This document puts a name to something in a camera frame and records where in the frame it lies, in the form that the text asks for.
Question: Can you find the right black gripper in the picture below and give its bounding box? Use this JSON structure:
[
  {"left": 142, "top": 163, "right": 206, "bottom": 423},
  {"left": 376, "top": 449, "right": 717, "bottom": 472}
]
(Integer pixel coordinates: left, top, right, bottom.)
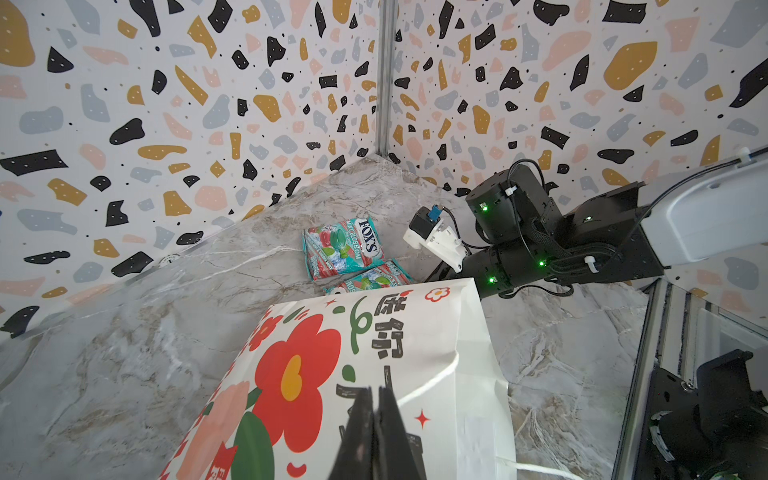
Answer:
[{"left": 425, "top": 244, "right": 558, "bottom": 299}]

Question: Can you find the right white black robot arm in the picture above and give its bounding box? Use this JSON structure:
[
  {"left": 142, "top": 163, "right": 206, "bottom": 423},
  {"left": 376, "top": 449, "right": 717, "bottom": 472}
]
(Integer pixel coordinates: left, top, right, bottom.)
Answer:
[{"left": 404, "top": 149, "right": 767, "bottom": 299}]

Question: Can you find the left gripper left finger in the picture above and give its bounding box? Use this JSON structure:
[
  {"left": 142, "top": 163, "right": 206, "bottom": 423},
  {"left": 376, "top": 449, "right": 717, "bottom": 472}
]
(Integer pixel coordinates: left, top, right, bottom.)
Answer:
[{"left": 329, "top": 387, "right": 374, "bottom": 480}]

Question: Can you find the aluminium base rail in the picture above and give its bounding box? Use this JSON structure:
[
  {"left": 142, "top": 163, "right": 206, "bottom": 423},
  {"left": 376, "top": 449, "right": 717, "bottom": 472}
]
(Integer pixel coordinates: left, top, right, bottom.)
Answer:
[{"left": 612, "top": 279, "right": 767, "bottom": 479}]

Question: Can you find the right aluminium corner post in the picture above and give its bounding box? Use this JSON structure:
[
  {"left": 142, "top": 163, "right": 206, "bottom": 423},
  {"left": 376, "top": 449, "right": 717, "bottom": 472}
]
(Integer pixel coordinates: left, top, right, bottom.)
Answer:
[{"left": 375, "top": 0, "right": 398, "bottom": 158}]

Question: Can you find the white floral paper bag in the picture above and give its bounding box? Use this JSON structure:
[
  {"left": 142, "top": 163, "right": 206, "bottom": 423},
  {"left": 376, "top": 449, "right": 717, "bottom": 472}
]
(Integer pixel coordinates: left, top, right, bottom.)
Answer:
[{"left": 162, "top": 279, "right": 537, "bottom": 479}]

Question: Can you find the teal Fox's mint candy bag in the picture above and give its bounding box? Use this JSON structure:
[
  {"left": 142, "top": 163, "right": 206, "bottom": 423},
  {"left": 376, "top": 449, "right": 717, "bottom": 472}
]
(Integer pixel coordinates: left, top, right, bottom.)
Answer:
[{"left": 301, "top": 216, "right": 385, "bottom": 280}]

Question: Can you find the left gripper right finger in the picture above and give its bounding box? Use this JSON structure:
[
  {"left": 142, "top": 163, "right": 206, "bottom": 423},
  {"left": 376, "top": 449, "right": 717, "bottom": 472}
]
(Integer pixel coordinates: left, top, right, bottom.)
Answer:
[{"left": 374, "top": 387, "right": 426, "bottom": 480}]

